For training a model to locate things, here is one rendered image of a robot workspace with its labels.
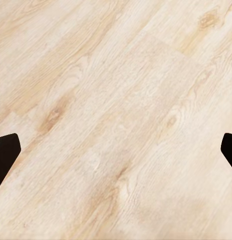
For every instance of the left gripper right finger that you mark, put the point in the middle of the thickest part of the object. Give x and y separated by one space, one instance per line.
226 147

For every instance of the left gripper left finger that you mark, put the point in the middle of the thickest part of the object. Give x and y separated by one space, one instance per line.
10 148

